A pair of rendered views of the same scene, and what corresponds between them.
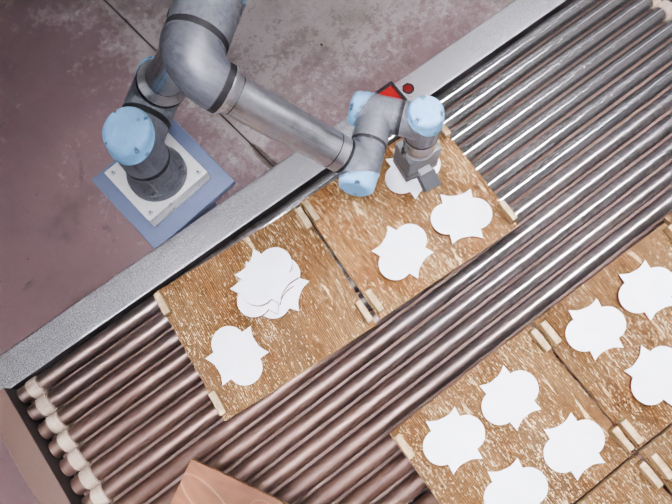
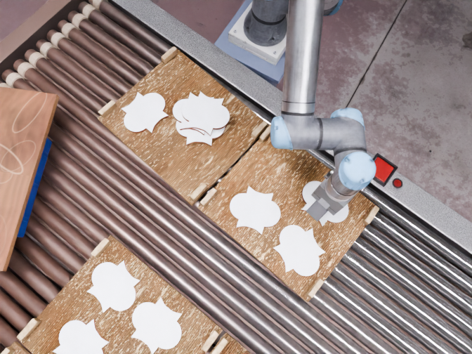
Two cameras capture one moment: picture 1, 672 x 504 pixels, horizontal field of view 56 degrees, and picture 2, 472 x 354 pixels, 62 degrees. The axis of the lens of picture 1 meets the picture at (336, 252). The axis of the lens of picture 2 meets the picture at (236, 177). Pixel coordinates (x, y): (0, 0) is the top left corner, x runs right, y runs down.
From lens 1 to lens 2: 0.54 m
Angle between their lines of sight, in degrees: 17
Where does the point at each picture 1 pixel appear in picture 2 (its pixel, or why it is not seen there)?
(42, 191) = not seen: hidden behind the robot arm
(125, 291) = (175, 33)
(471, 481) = (84, 307)
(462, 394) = (152, 285)
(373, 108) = (348, 125)
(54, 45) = not seen: outside the picture
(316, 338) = (170, 164)
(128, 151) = not seen: outside the picture
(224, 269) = (206, 88)
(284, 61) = (406, 129)
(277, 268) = (213, 119)
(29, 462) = (48, 9)
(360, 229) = (264, 173)
